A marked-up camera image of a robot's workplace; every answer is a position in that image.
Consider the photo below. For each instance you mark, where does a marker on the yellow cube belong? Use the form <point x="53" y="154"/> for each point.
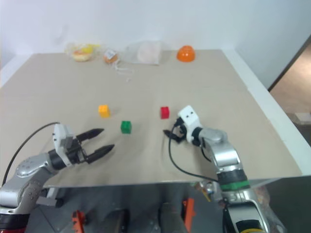
<point x="104" y="111"/>

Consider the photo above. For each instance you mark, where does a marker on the clear bag with yellow items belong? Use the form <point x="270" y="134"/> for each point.
<point x="81" y="52"/>

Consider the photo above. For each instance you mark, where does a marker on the clear plastic bag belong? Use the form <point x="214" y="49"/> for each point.
<point x="269" y="208"/>

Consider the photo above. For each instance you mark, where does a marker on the grey bracket under table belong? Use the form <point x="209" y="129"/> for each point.
<point x="49" y="197"/>

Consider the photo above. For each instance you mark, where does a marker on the dark rounded grey shape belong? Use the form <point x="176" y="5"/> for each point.
<point x="170" y="218"/>

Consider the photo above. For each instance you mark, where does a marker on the beige table cover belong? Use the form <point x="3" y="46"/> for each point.
<point x="145" y="92"/>

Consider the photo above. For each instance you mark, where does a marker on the green cube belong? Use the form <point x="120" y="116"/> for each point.
<point x="126" y="127"/>

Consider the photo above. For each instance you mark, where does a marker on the orange plastic bowl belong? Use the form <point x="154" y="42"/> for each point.
<point x="186" y="54"/>

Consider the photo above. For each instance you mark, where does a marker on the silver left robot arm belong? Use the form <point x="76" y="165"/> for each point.
<point x="26" y="179"/>

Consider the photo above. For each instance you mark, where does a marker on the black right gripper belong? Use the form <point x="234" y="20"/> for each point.
<point x="181" y="128"/>

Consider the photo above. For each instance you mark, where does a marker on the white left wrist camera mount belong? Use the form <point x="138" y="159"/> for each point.
<point x="59" y="138"/>

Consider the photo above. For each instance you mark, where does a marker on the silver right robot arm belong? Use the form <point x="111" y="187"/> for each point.
<point x="224" y="155"/>

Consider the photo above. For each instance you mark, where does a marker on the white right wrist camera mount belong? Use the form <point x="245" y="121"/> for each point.
<point x="190" y="119"/>

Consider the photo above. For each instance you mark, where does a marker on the clear bag with white item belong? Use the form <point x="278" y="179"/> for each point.
<point x="145" y="53"/>

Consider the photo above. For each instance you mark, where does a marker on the cardboard box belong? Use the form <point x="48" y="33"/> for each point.
<point x="303" y="118"/>

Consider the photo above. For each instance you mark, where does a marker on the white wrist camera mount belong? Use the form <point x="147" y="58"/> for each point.
<point x="190" y="119"/>
<point x="59" y="138"/>

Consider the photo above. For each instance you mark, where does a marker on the orange fruit with label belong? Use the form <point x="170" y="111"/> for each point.
<point x="110" y="57"/>

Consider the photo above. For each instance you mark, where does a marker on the orange clamp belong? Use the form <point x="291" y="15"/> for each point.
<point x="79" y="221"/>
<point x="189" y="211"/>

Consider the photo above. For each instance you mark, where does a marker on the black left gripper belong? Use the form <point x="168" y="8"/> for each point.
<point x="75" y="153"/>

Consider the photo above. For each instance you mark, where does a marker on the red cube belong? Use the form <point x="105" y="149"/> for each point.
<point x="165" y="112"/>

